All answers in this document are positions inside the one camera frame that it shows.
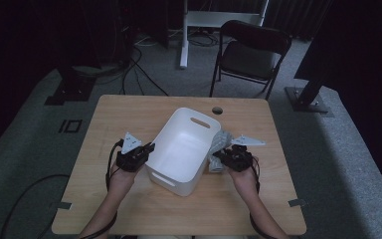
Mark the person's left hand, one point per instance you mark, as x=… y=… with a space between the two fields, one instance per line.
x=121 y=182

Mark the grey tape strip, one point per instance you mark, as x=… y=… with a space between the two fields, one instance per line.
x=296 y=202
x=63 y=205

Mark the white plastic storage bin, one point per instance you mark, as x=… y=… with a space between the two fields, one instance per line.
x=182 y=149

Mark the black folding chair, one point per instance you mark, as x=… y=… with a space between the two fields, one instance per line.
x=248 y=59

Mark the grey knitted cloth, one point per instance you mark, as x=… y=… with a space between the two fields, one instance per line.
x=220 y=139

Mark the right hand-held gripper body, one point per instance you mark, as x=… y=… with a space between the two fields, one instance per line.
x=238 y=161

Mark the black stand with square base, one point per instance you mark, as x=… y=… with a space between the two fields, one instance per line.
x=73 y=88

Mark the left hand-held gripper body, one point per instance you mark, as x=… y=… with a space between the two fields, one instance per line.
x=131 y=161

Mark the black leaning stand with base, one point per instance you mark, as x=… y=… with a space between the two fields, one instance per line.
x=306 y=99

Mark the dark curtain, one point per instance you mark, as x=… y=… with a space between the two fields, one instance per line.
x=295 y=16

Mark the person's right hand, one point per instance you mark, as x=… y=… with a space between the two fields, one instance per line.
x=248 y=182

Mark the white metal desk frame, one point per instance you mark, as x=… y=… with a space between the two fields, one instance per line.
x=184 y=49

